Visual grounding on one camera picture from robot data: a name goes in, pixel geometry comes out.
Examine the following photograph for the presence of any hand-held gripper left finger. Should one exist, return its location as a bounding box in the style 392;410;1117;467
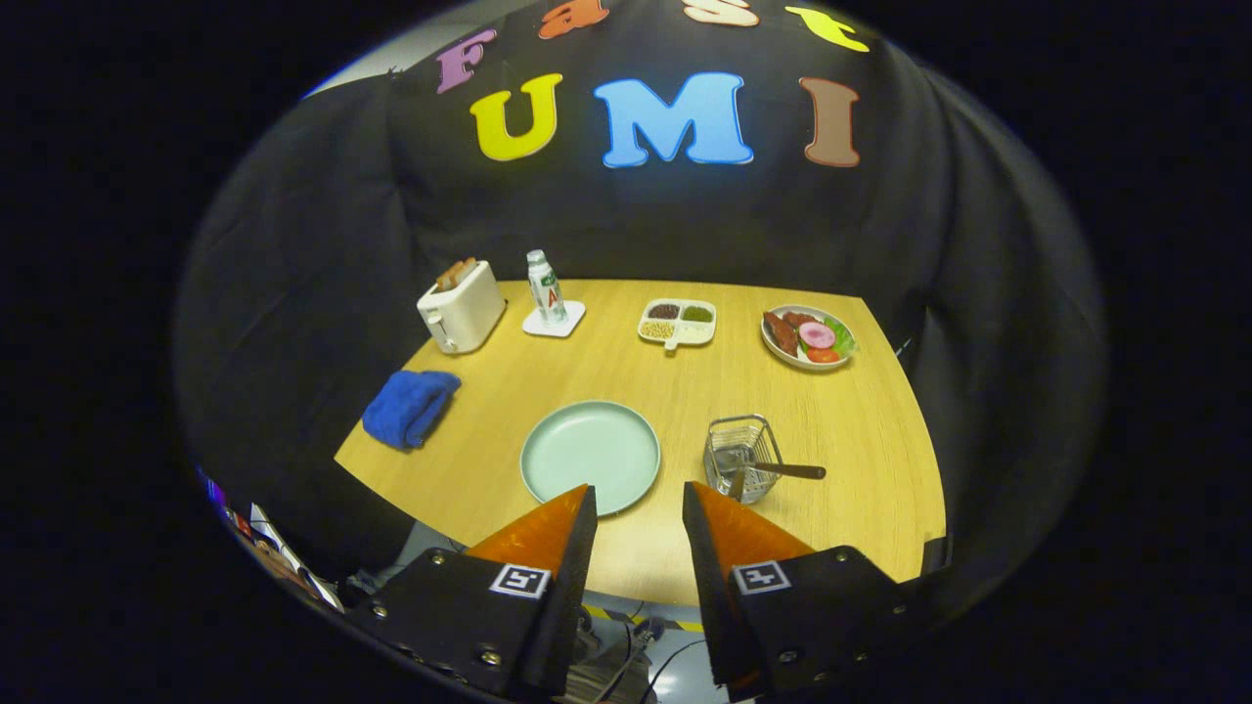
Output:
344;483;600;701

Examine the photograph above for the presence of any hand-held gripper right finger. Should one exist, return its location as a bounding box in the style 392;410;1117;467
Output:
682;480;911;703

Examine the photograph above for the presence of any light green plate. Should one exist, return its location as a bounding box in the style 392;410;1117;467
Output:
519;400;662;517

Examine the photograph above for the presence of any white food plate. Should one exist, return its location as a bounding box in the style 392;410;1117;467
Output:
761;304;859;372

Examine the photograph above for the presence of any blue folded towel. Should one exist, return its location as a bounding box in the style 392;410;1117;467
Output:
362;370;462;451

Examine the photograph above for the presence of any white divided dish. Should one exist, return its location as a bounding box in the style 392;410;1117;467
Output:
638;298;718;351

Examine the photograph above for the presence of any white square coaster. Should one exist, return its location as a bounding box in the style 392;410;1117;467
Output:
521;300;587;339

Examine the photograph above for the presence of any white toaster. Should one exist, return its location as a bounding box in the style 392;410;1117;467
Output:
417;259;508;355

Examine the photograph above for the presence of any clear water bottle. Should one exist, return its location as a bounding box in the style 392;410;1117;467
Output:
526;248;568;324

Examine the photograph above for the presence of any laptop screen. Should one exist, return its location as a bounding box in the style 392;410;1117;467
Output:
201;469;257;544

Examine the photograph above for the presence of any black floor cable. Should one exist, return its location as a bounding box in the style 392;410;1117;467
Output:
641;640;707;703

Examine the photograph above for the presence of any metal wire basket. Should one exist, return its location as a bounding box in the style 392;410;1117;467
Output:
703;415;784;506

